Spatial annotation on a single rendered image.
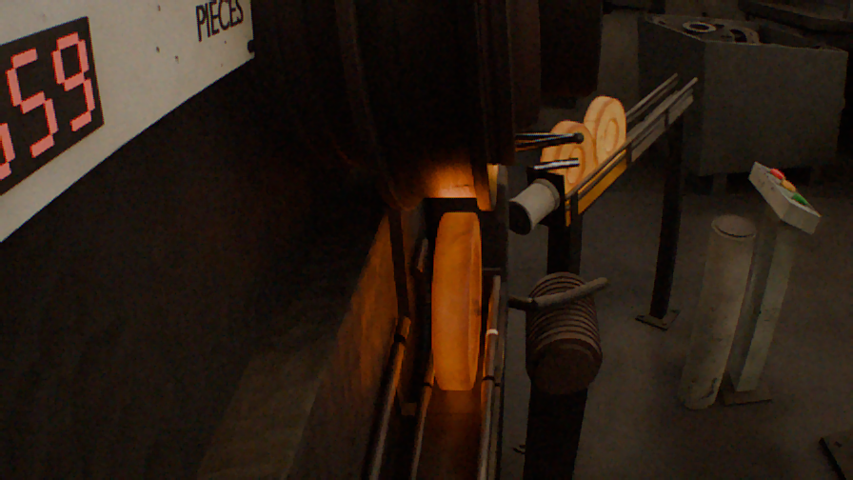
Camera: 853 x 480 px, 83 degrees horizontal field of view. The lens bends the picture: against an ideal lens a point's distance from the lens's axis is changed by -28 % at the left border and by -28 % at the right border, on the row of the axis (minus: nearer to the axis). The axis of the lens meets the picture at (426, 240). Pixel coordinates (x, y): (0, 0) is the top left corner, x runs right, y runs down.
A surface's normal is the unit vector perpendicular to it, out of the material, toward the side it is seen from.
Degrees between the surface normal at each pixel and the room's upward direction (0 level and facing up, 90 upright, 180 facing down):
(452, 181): 138
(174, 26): 90
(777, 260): 90
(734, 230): 0
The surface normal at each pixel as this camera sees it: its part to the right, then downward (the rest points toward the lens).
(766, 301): -0.11, 0.47
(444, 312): -0.14, 0.03
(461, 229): -0.08, -0.82
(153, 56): 0.99, 0.00
